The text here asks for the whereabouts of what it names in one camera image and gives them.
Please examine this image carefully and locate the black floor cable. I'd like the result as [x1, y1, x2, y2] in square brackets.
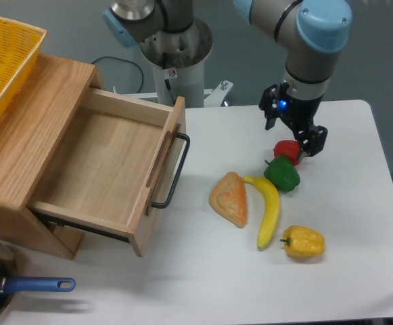
[90, 56, 145, 93]

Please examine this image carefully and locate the yellow plastic basket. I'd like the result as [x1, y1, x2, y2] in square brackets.
[0, 17, 47, 119]

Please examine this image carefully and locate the black metal drawer handle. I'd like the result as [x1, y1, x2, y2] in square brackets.
[151, 132, 191, 209]

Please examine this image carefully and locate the toy croissant bread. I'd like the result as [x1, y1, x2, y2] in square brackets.
[208, 172, 248, 228]

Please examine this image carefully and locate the frying pan blue handle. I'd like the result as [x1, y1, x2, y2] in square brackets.
[0, 243, 76, 315]

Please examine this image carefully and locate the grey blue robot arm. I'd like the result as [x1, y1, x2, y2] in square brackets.
[103, 1, 352, 159]

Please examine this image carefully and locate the open wooden drawer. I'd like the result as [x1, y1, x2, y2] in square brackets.
[28, 88, 189, 256]

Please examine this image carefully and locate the yellow toy bell pepper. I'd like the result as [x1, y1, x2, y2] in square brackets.
[280, 225, 325, 258]

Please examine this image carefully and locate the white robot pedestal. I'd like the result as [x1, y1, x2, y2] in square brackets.
[140, 18, 233, 108]

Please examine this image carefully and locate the green toy bell pepper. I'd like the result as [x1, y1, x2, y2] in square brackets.
[263, 155, 301, 192]

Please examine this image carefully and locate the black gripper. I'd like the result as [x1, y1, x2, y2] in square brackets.
[258, 84, 328, 160]

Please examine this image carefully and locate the yellow toy banana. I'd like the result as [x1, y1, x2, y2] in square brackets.
[244, 176, 281, 250]

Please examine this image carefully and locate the red toy bell pepper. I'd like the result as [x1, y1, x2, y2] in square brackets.
[273, 140, 300, 166]

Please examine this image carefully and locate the wooden drawer cabinet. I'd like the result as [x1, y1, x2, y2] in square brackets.
[0, 53, 103, 260]

